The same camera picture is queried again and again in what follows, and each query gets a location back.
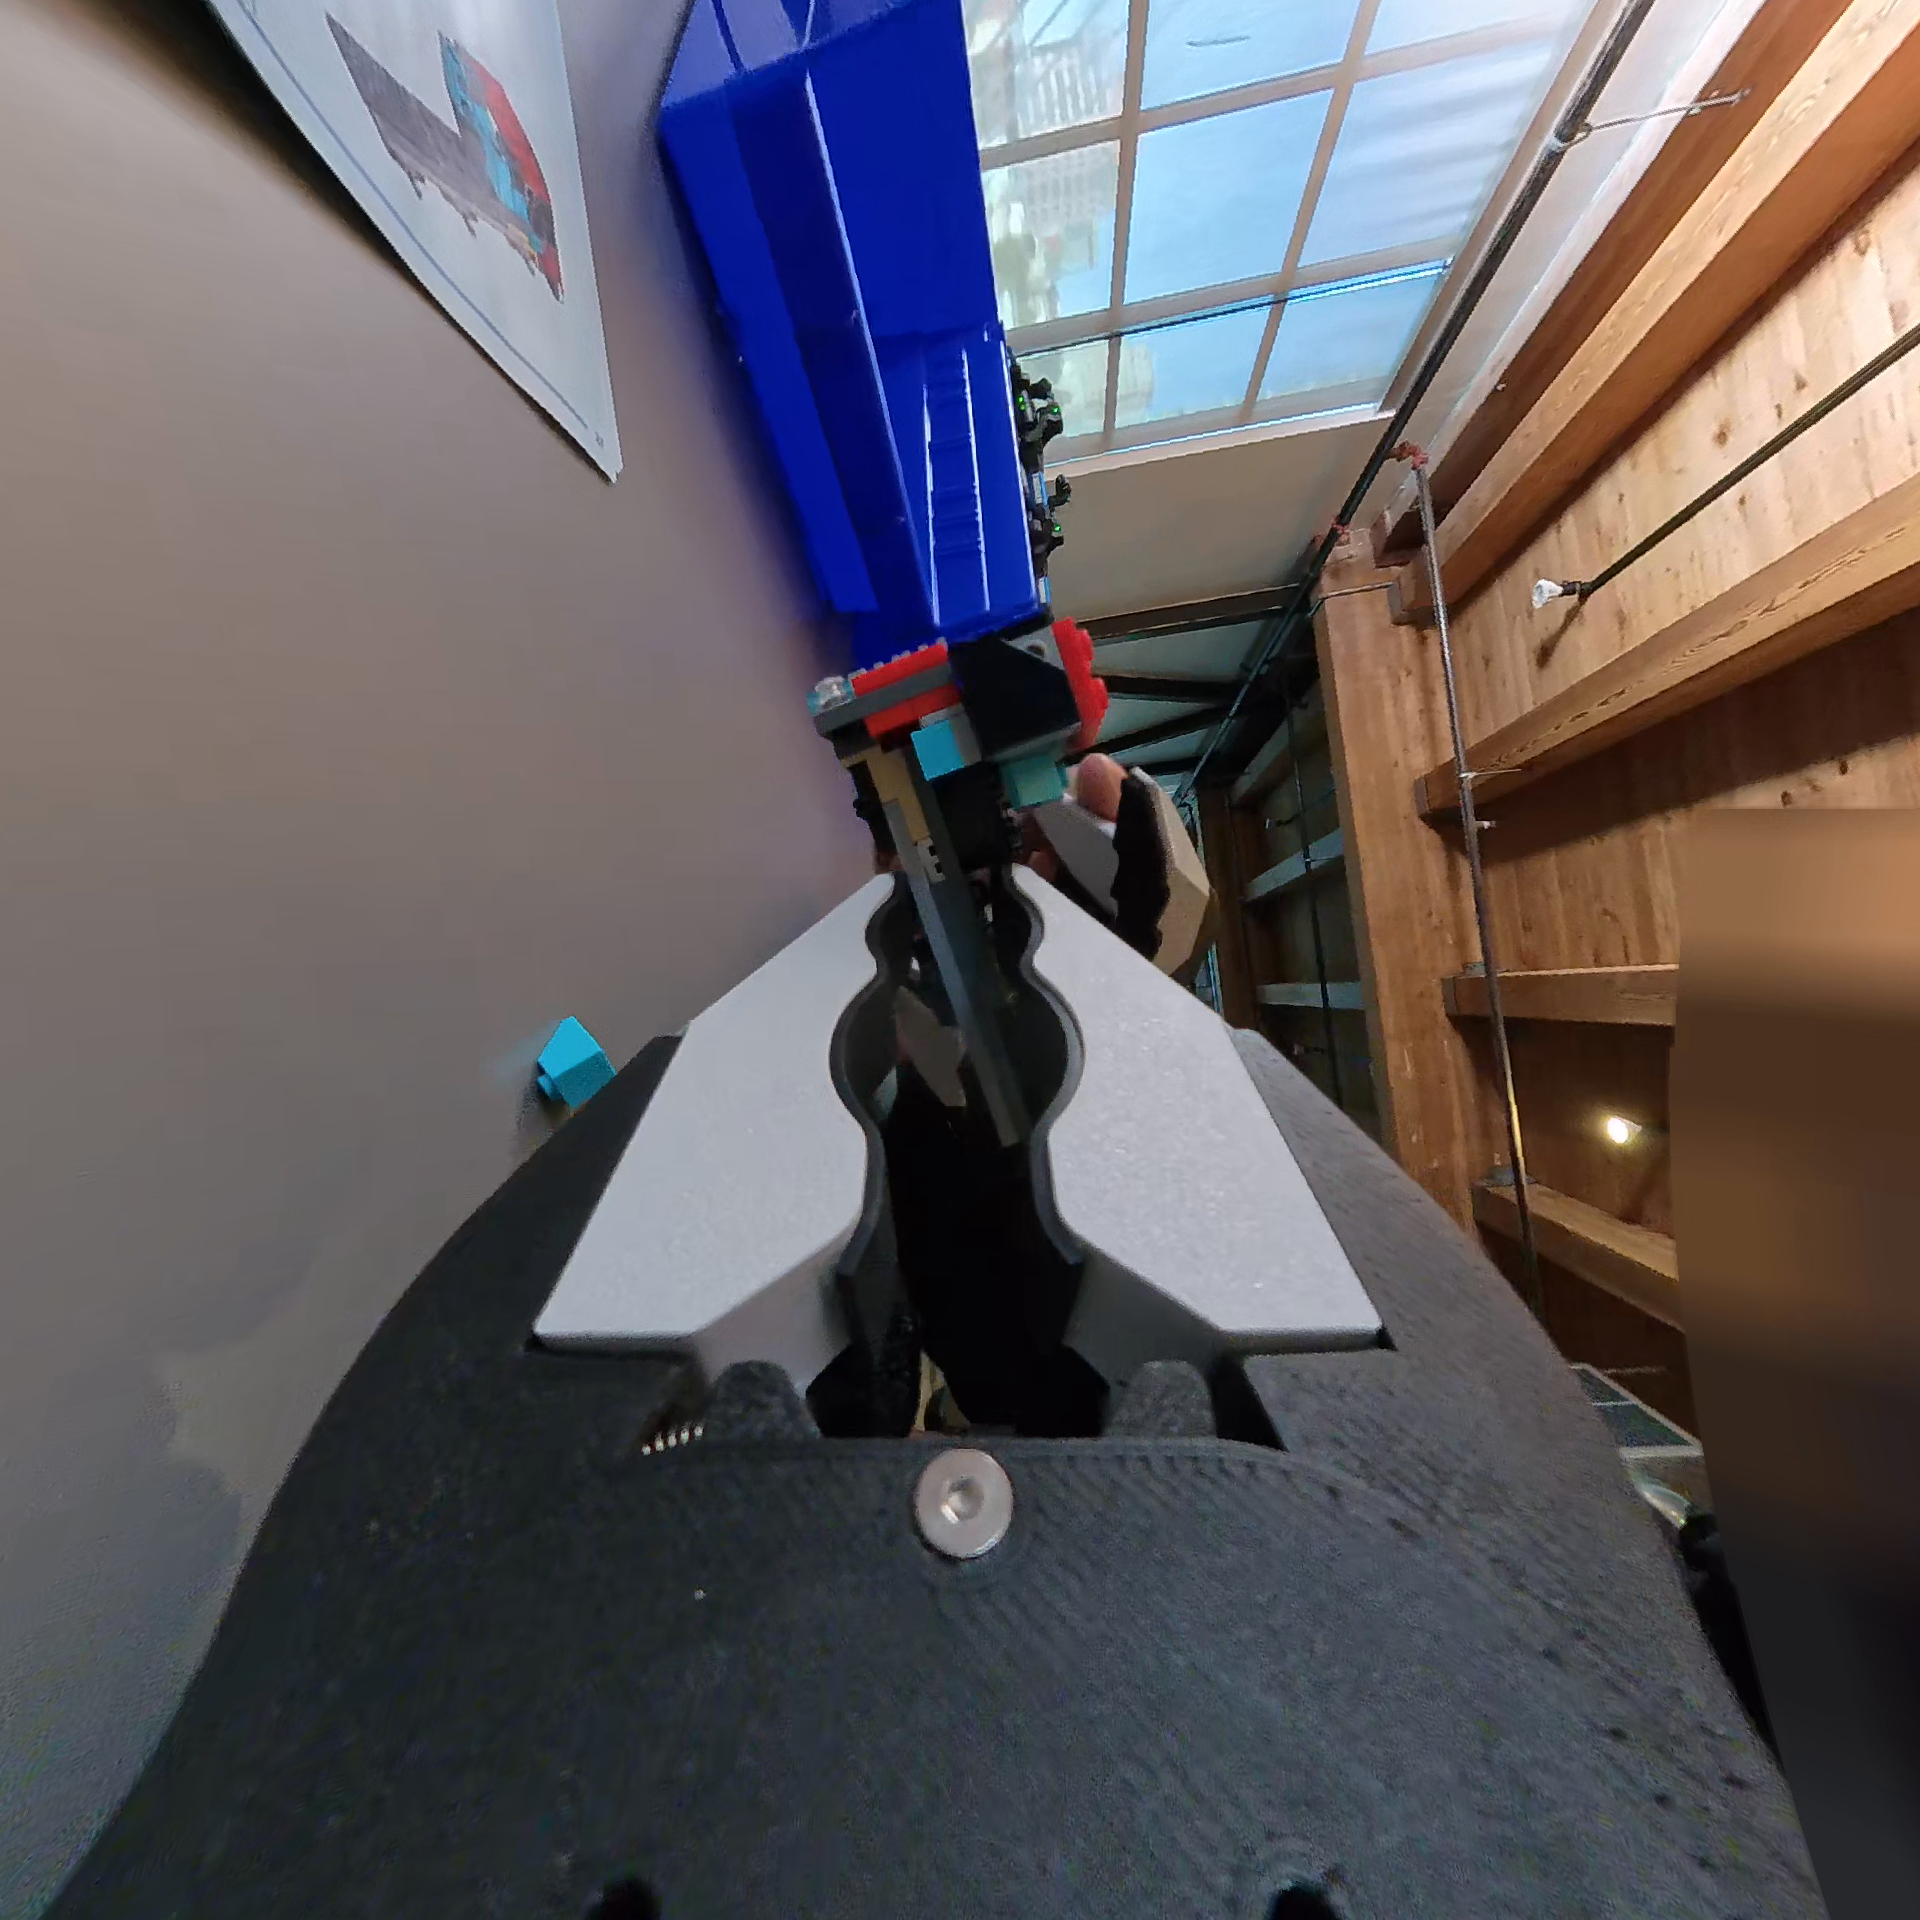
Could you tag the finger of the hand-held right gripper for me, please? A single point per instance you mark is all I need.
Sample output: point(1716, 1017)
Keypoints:
point(1184, 885)
point(1076, 854)

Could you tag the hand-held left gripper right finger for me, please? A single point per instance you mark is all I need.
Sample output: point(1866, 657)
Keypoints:
point(1213, 1201)

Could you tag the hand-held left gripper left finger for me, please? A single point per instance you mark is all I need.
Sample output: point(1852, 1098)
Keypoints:
point(705, 1201)

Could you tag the small teal toy plate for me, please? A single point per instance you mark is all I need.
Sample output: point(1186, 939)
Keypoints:
point(1035, 779)

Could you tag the long black toy brick assembly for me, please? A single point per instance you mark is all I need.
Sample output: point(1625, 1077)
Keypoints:
point(960, 961)

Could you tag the red black toy brick build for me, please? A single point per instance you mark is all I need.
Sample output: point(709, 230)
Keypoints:
point(1019, 691)

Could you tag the teal sloped toy brick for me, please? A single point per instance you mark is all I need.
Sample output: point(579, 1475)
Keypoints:
point(570, 1061)

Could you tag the blue plastic bin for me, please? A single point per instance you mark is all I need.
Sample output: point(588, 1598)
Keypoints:
point(840, 299)

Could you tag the instruction booklet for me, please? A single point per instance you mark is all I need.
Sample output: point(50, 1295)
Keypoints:
point(524, 345)

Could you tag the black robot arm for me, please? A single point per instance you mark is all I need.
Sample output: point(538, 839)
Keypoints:
point(1049, 517)
point(1035, 406)

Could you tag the grey desk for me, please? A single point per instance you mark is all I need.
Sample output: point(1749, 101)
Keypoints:
point(299, 902)

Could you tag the person's right hand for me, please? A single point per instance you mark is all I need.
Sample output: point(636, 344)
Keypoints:
point(1101, 782)

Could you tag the ceiling spotlight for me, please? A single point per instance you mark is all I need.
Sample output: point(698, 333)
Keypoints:
point(1620, 1128)

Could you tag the ceiling vent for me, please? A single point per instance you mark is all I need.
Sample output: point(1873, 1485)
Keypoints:
point(1628, 1410)

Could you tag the white ceiling bulb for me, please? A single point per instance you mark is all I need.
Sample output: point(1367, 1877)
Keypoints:
point(1545, 592)

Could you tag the large window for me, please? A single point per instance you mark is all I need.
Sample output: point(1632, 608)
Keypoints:
point(1229, 195)

